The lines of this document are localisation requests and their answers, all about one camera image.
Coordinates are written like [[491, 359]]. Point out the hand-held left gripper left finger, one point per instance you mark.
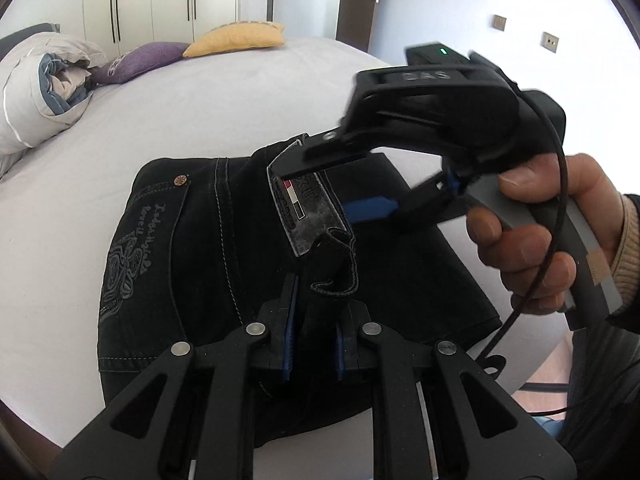
[[290, 330]]

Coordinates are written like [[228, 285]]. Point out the rolled beige duvet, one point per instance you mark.
[[30, 95]]

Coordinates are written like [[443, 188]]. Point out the dark brown door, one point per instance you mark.
[[355, 10]]

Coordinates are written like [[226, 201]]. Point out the white wardrobe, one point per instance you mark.
[[150, 0]]

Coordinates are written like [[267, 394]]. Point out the purple cushion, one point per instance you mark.
[[140, 62]]

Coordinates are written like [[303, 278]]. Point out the bronze wall switch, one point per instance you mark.
[[499, 22], [550, 42]]

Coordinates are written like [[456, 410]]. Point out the person's right hand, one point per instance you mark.
[[590, 185]]

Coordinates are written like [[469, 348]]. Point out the person's dark clothing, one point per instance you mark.
[[610, 385]]

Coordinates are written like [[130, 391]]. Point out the grey upholstered headboard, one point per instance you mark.
[[45, 29]]

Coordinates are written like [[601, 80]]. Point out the bed with white sheet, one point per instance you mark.
[[175, 110]]

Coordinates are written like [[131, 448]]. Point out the black denim pants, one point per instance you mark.
[[200, 260]]

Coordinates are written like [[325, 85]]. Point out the yellow cushion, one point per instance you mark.
[[235, 39]]

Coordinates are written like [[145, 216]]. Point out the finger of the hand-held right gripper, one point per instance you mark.
[[320, 152], [372, 209]]

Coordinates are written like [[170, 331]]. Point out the person's right forearm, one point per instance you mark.
[[629, 250]]

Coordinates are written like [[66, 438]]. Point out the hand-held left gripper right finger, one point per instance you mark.
[[341, 355]]

